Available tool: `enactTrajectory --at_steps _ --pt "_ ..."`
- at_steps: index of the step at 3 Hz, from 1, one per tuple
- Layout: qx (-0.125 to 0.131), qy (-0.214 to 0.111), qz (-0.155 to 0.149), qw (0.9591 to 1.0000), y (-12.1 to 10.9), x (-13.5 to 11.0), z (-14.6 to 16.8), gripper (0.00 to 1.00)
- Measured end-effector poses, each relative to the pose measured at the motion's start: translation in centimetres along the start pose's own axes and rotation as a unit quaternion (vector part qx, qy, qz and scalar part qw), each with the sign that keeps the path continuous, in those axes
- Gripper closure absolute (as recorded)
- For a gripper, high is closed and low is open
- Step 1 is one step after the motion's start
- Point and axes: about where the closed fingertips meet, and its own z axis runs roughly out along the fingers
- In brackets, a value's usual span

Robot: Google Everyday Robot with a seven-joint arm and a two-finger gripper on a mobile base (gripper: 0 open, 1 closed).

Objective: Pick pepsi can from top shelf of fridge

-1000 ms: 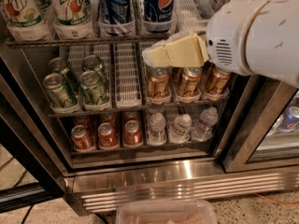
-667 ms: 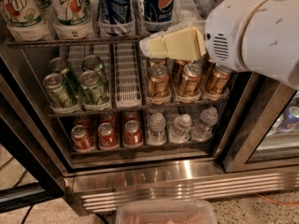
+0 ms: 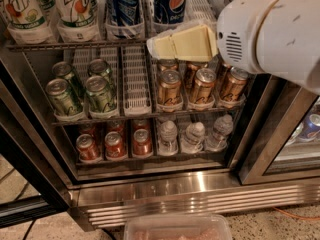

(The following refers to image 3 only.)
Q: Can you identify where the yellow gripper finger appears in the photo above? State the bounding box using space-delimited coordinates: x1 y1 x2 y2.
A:
147 24 218 62

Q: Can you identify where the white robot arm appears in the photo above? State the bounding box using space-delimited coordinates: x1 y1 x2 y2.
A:
147 0 320 95

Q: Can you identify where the gold can rear middle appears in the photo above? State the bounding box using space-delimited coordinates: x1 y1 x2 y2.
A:
184 61 208 90

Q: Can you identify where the gold can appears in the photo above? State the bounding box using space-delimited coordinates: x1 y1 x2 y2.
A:
157 70 181 106
157 60 179 71
216 63 231 88
184 61 208 90
189 68 216 104
219 67 249 102

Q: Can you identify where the gold can rear right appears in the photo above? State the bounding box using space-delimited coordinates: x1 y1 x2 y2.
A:
216 63 231 88

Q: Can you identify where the gold can front middle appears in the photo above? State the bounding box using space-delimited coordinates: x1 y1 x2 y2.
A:
189 68 216 104

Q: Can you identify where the gold can rear left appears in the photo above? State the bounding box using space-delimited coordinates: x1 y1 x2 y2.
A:
157 60 179 71

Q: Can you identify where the gold can front left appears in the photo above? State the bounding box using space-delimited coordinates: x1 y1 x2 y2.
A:
157 70 181 106

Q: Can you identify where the gold can front right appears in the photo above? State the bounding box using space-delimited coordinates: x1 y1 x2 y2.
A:
219 67 249 102

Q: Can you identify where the empty white can tray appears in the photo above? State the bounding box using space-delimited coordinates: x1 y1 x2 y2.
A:
122 46 152 116

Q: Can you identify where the red can rear right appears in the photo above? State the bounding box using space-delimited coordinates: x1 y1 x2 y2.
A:
132 119 150 131

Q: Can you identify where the red can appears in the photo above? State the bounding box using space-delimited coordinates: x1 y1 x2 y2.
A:
78 124 98 141
133 129 152 156
76 134 100 162
107 120 125 136
105 131 125 160
132 119 150 131

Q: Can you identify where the green can rear right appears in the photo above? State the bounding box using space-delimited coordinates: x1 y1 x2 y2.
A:
87 58 114 87

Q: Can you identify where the green can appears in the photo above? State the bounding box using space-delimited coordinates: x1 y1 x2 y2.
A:
45 78 83 116
85 76 116 113
87 58 114 87
52 61 85 100

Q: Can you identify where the green can front right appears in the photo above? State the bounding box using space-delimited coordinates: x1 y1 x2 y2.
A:
85 76 116 113

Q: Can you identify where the stainless steel fridge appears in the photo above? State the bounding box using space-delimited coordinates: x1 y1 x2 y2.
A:
0 0 320 231

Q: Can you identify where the red can front right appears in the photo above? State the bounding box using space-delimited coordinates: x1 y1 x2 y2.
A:
133 129 152 156

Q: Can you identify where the red can rear middle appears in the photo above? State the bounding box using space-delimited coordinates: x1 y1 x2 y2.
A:
107 120 125 136

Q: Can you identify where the white 7up can right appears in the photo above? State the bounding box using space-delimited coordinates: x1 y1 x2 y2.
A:
56 0 95 28

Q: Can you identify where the red can front middle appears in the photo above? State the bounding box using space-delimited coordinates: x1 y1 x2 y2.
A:
105 131 125 160

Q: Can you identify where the green can rear left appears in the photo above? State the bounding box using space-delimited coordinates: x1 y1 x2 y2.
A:
52 61 85 100

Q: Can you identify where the blue can behind glass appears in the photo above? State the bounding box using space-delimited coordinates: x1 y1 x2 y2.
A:
297 114 320 142

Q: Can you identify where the red can rear left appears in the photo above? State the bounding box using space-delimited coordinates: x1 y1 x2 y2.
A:
78 124 98 141

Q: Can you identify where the green can front left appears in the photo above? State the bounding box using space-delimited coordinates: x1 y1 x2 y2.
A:
45 78 83 116

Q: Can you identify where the red can front left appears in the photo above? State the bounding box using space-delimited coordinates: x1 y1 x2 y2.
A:
76 134 100 162

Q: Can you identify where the white 7up can left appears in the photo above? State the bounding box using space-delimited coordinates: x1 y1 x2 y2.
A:
1 0 48 31

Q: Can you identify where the open fridge glass door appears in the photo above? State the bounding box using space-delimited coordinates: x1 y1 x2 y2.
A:
0 81 70 228

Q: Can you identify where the water bottle left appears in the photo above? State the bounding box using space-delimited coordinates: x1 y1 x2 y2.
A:
159 120 178 156

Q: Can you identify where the clear plastic bin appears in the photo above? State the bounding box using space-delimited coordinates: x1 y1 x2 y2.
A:
123 214 233 240

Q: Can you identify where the orange cable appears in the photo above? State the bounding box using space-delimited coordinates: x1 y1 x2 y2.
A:
272 206 320 222

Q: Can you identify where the black cable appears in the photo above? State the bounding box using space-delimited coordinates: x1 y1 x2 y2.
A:
21 219 37 240

